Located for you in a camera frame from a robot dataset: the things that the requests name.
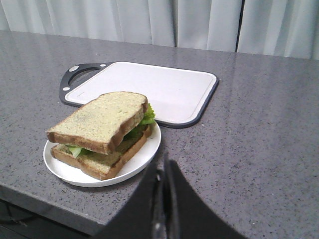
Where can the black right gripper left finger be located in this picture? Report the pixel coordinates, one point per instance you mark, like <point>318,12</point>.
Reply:
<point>142,217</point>

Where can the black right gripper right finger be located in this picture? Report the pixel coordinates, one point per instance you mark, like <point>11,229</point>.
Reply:
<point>182,213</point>

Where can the bread slice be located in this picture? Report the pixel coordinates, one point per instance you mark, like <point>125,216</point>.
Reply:
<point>101,124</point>
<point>101,166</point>

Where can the white round plate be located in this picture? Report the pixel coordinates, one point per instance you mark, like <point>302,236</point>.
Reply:
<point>135,165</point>

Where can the white cutting board grey rim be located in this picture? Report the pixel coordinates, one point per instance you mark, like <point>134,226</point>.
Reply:
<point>178,96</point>

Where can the white curtain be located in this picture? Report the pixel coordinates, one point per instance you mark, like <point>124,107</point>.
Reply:
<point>287,28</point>

